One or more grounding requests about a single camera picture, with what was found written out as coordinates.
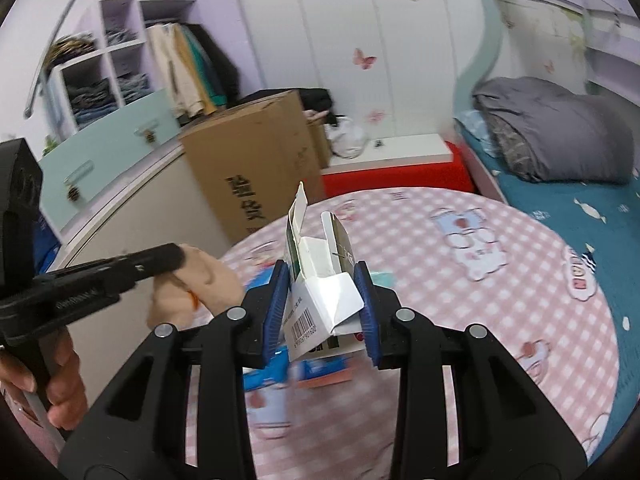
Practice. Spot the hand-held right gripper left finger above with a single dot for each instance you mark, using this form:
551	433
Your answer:
277	305

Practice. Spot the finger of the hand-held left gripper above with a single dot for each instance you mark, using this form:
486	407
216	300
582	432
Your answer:
125	266

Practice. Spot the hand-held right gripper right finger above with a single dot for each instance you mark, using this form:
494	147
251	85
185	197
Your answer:
365	310

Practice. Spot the green white carton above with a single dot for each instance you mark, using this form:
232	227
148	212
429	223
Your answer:
325	285

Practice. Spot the blue packet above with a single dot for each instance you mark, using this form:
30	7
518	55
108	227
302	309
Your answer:
265	372

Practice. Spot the blue tube box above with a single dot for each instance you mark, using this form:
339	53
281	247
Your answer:
325	367

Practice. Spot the person's left hand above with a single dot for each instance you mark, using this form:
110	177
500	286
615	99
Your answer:
70	385

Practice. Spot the wide teal drawer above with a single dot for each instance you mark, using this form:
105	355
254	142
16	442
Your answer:
55	175

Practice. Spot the blue patterned bag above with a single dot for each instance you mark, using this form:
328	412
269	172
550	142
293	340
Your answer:
47	247

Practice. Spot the pine cone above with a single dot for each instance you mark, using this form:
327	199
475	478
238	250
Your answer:
75	194
150	138

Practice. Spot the white low cabinet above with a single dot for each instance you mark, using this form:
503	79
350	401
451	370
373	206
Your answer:
150	200

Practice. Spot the pink checked tablecloth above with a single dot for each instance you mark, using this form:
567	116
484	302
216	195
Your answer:
475	310

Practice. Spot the stack of dark folded clothes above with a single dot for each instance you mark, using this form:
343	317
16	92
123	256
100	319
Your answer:
90	99

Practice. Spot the narrow teal drawer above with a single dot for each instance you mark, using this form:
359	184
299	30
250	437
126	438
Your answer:
125	122

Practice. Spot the red white step box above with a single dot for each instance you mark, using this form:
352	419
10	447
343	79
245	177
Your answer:
400	170

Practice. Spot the large cardboard box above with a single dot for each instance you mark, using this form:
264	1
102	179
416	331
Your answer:
250	160

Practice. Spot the folded grey jeans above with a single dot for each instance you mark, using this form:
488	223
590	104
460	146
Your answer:
135	87

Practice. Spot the pile of brown clothes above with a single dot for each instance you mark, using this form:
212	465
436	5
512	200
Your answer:
70	46

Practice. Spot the white plastic bag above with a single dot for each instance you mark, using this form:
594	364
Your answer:
347	137

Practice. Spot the grey metal handrail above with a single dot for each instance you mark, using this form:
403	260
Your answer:
55	25

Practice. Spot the yellow hanging garment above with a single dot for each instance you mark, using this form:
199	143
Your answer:
192	85

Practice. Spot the small grey folded cloth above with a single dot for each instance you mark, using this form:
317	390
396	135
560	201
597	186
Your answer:
120	36

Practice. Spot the cream hanging jacket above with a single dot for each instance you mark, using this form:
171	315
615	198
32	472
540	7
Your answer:
170	70

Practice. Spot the plaid blanket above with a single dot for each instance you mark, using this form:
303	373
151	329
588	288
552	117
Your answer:
505	145

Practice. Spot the purple stepped shelf cabinet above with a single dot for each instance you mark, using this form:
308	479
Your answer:
120	5

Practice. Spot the green hanging garment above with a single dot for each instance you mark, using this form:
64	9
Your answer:
205	60

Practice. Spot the blue bed sheet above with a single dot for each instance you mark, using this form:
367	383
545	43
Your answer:
575	230

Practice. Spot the pink butterfly sticker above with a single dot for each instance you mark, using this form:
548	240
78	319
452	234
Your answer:
364	58

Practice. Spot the grey duvet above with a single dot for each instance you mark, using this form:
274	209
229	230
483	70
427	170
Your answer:
550	125

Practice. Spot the white wardrobe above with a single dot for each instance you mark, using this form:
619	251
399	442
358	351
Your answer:
325	25

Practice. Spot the teal bunk bed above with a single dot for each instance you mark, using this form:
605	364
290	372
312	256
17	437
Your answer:
482	35

